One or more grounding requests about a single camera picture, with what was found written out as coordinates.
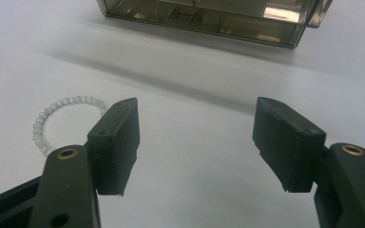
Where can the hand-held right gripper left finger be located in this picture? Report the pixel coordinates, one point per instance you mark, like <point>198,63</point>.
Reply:
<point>114,148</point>

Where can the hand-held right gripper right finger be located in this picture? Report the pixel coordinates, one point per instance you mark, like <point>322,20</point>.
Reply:
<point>288,142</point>

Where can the smoky transparent plastic storage box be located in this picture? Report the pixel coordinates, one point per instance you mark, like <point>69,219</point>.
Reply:
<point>209,19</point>

